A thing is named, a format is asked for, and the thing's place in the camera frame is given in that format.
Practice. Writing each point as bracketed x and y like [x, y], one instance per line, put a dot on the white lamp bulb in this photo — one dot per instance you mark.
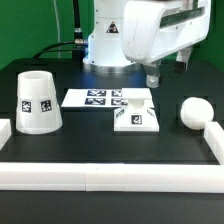
[196, 112]

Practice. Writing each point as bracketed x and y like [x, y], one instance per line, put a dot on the white front fence bar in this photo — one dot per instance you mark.
[112, 177]

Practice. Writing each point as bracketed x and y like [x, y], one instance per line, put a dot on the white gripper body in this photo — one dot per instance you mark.
[155, 29]

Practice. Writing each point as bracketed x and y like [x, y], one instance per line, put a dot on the white lamp shade cone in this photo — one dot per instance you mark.
[37, 109]

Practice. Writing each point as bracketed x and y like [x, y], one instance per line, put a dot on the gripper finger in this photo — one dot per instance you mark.
[153, 76]
[182, 59]

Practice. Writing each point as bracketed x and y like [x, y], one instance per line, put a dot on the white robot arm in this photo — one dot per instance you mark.
[105, 50]

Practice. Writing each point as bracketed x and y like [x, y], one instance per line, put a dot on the white left fence block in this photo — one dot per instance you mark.
[5, 132]

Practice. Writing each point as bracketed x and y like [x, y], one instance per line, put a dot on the white marker sheet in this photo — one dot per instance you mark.
[107, 98]

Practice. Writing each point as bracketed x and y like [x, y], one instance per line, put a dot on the white lamp base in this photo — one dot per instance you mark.
[138, 114]

